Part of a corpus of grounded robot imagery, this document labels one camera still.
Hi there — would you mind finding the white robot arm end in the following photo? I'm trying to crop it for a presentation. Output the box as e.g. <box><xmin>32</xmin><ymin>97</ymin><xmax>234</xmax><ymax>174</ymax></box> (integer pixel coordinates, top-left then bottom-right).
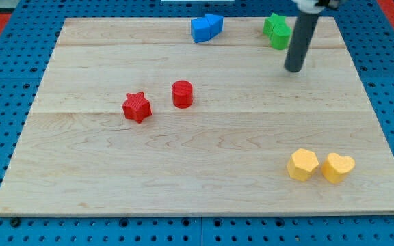
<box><xmin>292</xmin><ymin>0</ymin><xmax>347</xmax><ymax>14</ymax></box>

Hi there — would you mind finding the red circle block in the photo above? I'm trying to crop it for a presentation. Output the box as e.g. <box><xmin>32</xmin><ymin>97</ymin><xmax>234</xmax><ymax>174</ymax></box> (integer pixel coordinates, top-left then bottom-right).
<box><xmin>172</xmin><ymin>80</ymin><xmax>194</xmax><ymax>109</ymax></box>

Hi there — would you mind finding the green circle block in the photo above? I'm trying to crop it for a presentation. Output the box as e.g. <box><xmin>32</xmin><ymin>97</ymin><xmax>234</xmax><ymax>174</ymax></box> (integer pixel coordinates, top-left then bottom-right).
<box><xmin>270</xmin><ymin>24</ymin><xmax>291</xmax><ymax>50</ymax></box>

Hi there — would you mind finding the wooden board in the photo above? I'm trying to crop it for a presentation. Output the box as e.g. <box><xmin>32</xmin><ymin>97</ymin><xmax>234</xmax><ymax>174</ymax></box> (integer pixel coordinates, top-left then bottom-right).
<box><xmin>0</xmin><ymin>17</ymin><xmax>394</xmax><ymax>217</ymax></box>

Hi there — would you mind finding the red star block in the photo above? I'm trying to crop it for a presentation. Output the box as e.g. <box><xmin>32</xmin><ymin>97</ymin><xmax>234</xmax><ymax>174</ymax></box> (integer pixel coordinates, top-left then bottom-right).
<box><xmin>122</xmin><ymin>92</ymin><xmax>152</xmax><ymax>124</ymax></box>

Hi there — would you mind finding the blue cube block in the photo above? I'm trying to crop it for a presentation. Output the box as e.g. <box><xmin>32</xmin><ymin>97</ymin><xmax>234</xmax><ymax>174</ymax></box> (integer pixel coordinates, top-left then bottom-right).
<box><xmin>191</xmin><ymin>17</ymin><xmax>211</xmax><ymax>43</ymax></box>

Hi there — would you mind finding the blue triangle block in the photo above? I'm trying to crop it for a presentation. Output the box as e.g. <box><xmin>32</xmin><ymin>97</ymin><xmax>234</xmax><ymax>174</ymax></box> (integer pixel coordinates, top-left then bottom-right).
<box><xmin>205</xmin><ymin>14</ymin><xmax>224</xmax><ymax>38</ymax></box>

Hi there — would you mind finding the yellow hexagon block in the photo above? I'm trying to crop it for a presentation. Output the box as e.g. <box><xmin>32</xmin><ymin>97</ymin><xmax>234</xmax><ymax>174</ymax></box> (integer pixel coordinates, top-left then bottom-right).
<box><xmin>287</xmin><ymin>148</ymin><xmax>319</xmax><ymax>182</ymax></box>

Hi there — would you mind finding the green star block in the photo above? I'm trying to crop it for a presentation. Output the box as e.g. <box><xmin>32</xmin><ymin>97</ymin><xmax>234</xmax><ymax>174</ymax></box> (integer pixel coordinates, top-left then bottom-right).
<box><xmin>263</xmin><ymin>13</ymin><xmax>286</xmax><ymax>37</ymax></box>

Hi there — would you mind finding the yellow heart block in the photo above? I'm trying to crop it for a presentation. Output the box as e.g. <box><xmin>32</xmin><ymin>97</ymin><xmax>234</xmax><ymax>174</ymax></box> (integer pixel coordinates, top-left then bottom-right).
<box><xmin>321</xmin><ymin>153</ymin><xmax>356</xmax><ymax>184</ymax></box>

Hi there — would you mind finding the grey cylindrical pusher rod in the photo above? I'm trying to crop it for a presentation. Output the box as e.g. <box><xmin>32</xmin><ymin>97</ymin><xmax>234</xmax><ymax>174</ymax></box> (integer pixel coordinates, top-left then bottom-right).
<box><xmin>284</xmin><ymin>12</ymin><xmax>319</xmax><ymax>73</ymax></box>

